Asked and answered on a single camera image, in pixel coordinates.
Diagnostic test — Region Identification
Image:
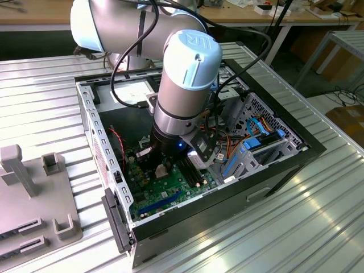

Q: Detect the green motherboard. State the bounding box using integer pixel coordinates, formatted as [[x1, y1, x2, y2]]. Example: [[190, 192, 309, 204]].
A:
[[125, 142, 220, 222]]

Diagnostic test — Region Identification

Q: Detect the blue expansion slot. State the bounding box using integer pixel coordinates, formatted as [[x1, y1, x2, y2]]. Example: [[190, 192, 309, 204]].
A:
[[138, 191, 183, 217]]

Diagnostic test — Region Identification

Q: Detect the orange wire bundle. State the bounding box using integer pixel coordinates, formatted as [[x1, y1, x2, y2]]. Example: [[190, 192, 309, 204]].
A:
[[216, 129, 244, 149]]

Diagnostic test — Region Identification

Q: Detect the metal frame shelf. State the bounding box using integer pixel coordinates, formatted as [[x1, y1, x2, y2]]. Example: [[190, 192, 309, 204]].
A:
[[294, 30, 364, 89]]

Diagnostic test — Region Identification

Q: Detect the black RAM slot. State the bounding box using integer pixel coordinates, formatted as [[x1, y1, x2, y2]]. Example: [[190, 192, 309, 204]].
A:
[[184, 159, 208, 184], [177, 160, 201, 187]]

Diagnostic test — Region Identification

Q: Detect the black camera bracket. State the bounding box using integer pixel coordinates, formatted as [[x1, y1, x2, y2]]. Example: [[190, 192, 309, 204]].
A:
[[181, 132, 218, 163]]

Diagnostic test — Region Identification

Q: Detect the metal disk bay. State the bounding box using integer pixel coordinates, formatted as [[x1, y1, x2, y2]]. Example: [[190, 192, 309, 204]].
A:
[[221, 92, 310, 183]]

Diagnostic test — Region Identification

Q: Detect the blue disk carrier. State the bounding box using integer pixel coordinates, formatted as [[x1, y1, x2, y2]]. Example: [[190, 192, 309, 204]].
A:
[[241, 129, 285, 151]]

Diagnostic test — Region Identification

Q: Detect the grey power supply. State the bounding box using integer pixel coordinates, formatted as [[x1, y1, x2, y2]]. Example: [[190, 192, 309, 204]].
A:
[[95, 79, 160, 148]]

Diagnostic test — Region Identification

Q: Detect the black PC case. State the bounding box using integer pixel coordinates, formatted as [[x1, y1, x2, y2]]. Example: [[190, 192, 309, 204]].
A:
[[74, 58, 327, 270]]

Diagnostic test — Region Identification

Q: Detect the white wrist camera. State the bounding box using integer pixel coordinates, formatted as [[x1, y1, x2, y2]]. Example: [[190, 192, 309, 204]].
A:
[[135, 146, 154, 159], [187, 150, 213, 171]]

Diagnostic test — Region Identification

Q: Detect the blue plastic rail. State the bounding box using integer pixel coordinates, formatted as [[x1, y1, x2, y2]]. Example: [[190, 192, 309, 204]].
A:
[[221, 155, 238, 177]]

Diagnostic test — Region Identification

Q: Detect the wooden desk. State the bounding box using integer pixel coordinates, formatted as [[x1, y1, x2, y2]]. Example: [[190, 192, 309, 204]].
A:
[[0, 0, 364, 65]]

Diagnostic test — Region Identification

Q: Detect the grey parts rack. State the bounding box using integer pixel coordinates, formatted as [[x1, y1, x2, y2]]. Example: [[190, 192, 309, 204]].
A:
[[0, 144, 84, 261]]

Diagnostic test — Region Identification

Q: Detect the white box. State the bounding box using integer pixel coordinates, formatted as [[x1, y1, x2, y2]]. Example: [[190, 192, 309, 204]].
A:
[[254, 4, 292, 17]]

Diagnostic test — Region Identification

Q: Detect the blue data wire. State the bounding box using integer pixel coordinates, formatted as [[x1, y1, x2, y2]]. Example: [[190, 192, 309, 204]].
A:
[[246, 117, 270, 138]]

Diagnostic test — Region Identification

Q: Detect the black case latch panel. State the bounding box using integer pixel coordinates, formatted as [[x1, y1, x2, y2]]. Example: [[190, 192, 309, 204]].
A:
[[101, 187, 134, 254]]

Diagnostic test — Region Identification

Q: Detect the silver CPU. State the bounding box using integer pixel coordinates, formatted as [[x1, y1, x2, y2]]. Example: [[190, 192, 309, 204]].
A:
[[155, 164, 169, 180]]

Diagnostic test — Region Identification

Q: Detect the red and black wire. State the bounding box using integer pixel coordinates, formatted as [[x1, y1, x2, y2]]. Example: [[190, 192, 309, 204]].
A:
[[109, 127, 127, 172]]

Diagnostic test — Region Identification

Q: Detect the metal optical drive cage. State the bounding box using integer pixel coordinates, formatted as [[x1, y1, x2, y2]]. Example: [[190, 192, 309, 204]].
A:
[[217, 64, 249, 120]]

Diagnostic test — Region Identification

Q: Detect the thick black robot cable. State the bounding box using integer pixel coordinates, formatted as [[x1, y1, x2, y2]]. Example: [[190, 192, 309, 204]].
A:
[[110, 0, 160, 110]]

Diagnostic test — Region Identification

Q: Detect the brown cardboard box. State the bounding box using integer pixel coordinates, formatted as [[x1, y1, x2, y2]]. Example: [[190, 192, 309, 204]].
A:
[[325, 104, 364, 143], [312, 42, 364, 83]]

